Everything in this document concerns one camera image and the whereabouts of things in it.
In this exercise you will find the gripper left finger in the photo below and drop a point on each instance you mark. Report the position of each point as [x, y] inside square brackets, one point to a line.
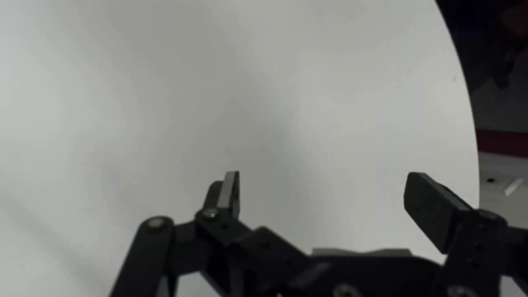
[222, 237]

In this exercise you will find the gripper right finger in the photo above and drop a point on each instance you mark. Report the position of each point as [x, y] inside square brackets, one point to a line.
[437, 206]

